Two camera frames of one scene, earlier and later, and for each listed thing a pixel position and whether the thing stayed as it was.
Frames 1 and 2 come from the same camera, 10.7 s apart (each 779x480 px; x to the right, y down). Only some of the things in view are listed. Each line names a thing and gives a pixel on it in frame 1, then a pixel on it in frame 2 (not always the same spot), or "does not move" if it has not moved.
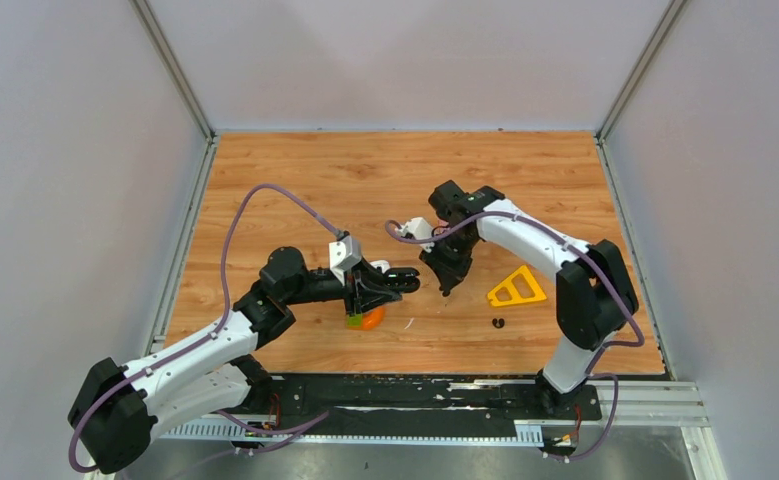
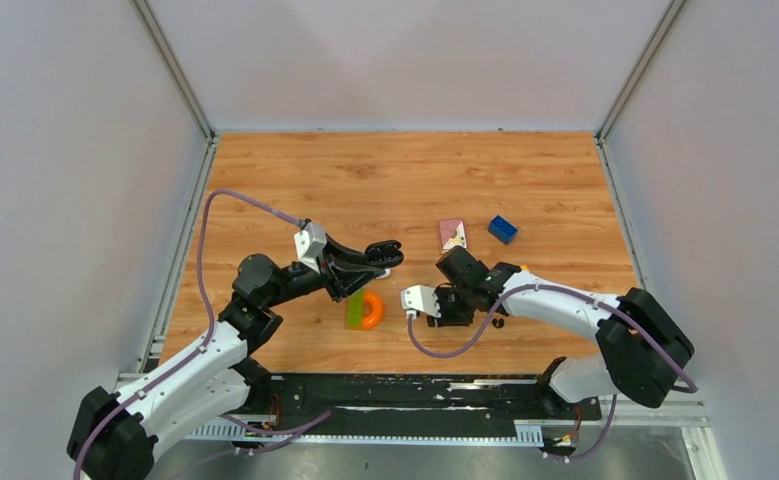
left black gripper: [363, 286] → [344, 270]
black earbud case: [404, 279] → [385, 253]
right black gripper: [449, 275] → [446, 320]
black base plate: [526, 396] does not move
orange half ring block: [372, 319] does not move
